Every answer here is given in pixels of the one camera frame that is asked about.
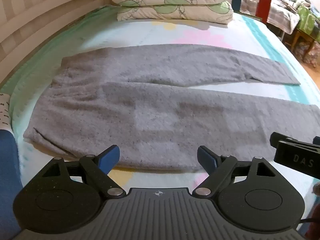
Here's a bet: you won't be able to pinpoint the red wooden post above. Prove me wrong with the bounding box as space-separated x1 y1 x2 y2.
256 0 272 24

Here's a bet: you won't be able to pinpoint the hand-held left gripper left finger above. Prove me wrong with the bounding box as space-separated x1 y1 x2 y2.
37 144 127 197

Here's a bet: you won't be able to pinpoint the table with checked cloth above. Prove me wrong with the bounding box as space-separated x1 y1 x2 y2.
244 0 300 34

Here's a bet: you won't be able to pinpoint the white dotted cloth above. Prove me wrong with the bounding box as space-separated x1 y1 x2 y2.
0 94 11 130

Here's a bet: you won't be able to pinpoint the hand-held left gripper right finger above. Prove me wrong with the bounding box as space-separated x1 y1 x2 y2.
192 145 278 197

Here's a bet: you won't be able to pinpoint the floral folded pillow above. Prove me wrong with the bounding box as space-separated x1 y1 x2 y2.
111 0 234 24

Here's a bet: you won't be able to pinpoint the grey pants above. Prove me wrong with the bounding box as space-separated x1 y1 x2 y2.
23 44 320 174

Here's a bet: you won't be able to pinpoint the wooden stool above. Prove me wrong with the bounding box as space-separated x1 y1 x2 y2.
290 29 320 64

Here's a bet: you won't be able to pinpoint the dark blue cloth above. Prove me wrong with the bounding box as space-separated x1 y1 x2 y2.
0 129 22 240

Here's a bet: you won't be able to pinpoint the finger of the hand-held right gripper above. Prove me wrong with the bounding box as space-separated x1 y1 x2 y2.
274 141 320 179
270 132 320 153

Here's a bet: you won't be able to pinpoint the white wooden bed frame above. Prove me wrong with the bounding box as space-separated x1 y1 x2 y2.
0 0 262 85

